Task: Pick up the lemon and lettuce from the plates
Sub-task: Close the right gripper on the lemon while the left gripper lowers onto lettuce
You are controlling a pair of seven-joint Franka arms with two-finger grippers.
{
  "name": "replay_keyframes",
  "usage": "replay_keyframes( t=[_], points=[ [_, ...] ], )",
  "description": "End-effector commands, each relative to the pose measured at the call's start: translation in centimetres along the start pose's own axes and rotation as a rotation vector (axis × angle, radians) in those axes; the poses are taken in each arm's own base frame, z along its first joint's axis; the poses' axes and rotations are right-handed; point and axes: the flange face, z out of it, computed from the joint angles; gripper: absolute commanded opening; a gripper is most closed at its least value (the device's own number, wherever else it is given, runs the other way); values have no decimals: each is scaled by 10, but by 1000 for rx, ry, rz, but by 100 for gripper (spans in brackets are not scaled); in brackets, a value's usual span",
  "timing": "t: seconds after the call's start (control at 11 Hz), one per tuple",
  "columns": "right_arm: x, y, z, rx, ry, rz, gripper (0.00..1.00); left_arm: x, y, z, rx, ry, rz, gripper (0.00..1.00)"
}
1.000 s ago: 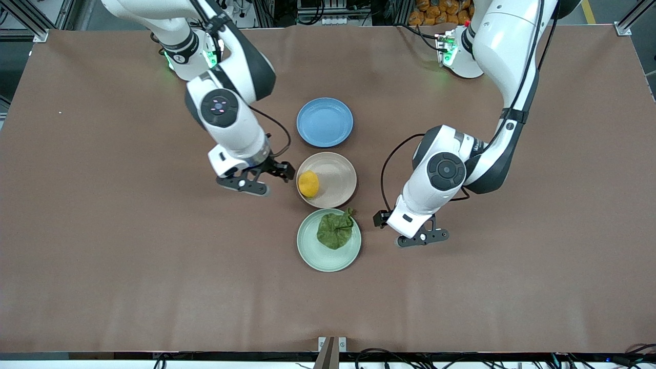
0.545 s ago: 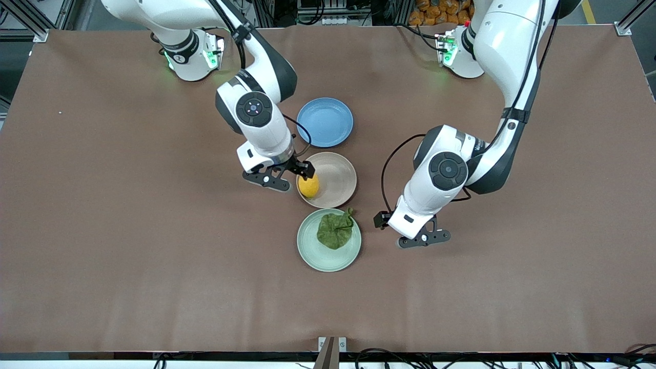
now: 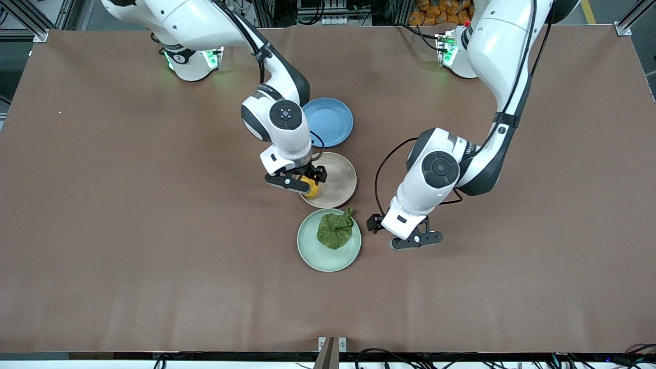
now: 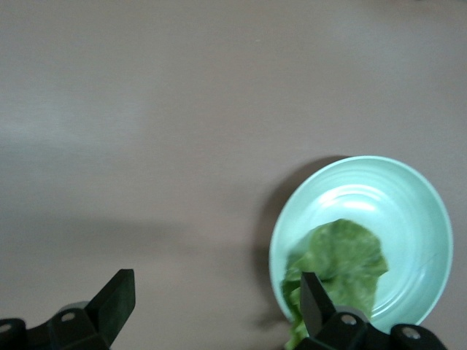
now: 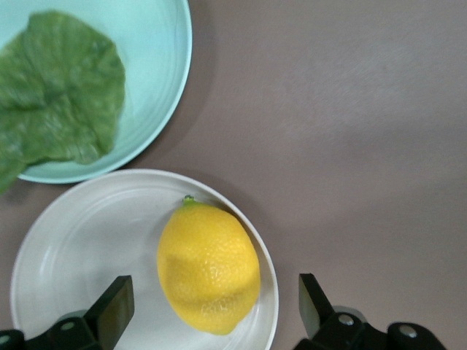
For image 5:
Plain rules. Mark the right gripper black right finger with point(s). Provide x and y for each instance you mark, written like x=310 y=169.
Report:
x=313 y=310

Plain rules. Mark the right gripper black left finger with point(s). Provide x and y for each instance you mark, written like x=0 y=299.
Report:
x=113 y=310

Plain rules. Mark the yellow lemon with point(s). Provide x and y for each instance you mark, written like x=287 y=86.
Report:
x=208 y=262

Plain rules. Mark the green lettuce leaf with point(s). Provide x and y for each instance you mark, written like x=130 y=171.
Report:
x=62 y=91

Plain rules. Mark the white plate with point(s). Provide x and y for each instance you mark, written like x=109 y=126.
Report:
x=91 y=237

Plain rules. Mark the mint green plate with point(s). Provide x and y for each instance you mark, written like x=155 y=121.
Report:
x=157 y=54

